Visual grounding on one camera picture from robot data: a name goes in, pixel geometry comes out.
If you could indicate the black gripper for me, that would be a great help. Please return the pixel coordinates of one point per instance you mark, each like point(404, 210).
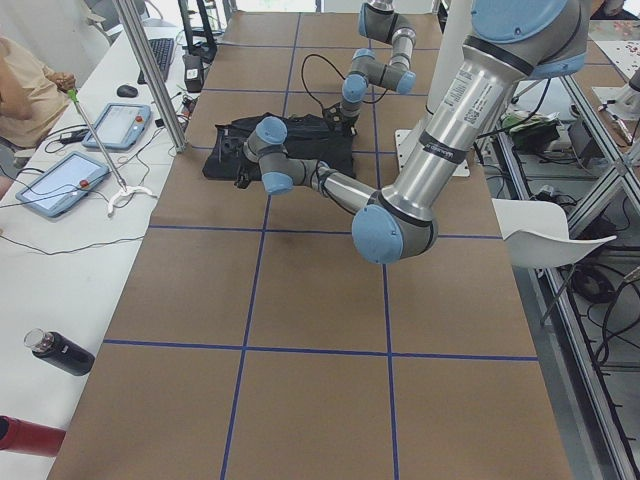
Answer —
point(243, 177)
point(346, 121)

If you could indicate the black graphic t-shirt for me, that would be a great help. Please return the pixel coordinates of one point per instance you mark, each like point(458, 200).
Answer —
point(308, 137)

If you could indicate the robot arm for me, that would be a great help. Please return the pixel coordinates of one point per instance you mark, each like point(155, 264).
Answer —
point(505, 43)
point(378, 21)

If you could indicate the upper teach pendant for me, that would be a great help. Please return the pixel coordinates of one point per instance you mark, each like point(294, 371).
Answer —
point(120, 125)

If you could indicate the teach pendant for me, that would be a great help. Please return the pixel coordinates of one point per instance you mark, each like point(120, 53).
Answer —
point(120, 125)
point(63, 185)

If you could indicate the black keyboard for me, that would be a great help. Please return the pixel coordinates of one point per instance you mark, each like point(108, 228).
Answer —
point(163, 51)

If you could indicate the black computer mouse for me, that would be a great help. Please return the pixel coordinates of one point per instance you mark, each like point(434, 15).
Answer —
point(127, 91)

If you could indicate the lower teach pendant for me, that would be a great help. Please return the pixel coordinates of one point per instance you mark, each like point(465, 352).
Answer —
point(63, 185)

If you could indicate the seated person beige shirt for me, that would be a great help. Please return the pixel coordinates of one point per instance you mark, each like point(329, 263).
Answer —
point(33, 96)

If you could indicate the white chair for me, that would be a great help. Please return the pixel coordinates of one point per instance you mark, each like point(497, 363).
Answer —
point(537, 236)

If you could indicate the black water bottle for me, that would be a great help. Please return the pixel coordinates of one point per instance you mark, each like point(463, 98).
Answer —
point(59, 351)

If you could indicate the red bottle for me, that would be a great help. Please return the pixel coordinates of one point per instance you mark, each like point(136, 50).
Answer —
point(24, 437)

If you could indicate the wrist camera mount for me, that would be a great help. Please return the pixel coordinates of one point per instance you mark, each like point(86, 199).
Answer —
point(332, 115)
point(243, 178)

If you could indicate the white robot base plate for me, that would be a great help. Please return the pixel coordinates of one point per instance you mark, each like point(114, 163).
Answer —
point(405, 144)

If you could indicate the aluminium frame post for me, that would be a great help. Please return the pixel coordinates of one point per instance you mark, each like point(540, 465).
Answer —
point(130, 20)

